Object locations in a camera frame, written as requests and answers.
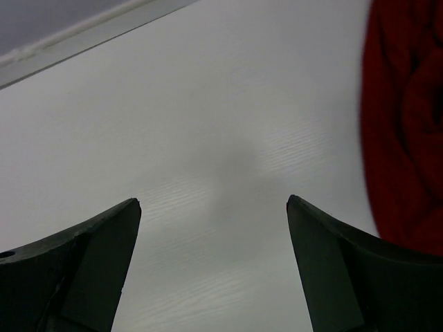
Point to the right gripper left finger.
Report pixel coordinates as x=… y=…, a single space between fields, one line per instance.
x=73 y=279

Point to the back table rail white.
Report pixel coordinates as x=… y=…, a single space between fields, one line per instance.
x=38 y=56

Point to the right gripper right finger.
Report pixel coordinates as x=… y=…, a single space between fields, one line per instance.
x=354 y=281

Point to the dark red t shirt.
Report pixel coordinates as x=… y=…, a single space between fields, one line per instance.
x=401 y=122

